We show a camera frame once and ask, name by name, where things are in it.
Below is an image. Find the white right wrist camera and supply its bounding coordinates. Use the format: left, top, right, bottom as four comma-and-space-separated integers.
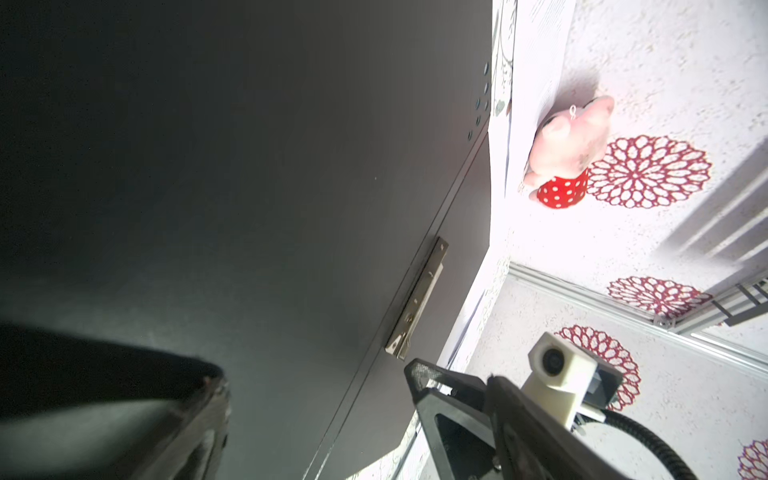
522, 332, 624, 429

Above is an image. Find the white printed paper sheet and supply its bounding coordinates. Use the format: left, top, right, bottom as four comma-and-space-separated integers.
489, 0, 575, 199

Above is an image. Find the pink plush pig toy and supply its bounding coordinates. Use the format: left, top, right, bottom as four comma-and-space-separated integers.
523, 96, 615, 210

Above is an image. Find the teal folder with black inside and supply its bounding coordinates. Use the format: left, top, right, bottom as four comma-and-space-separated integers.
1, 1, 493, 479

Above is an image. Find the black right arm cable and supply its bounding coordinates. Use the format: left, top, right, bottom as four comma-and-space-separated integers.
602, 409, 700, 480

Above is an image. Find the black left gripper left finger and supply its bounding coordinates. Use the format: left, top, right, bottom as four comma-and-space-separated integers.
1, 323, 230, 479

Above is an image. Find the metal folder clip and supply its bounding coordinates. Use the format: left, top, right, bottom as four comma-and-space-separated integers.
384, 237, 449, 361

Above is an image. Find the grey slotted wall shelf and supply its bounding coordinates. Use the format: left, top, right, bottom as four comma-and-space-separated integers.
654, 270, 767, 335

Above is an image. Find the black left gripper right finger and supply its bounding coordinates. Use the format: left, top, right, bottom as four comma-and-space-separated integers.
485, 376, 624, 479

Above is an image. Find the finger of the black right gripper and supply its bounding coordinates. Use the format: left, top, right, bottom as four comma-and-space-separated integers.
404, 359, 498, 479

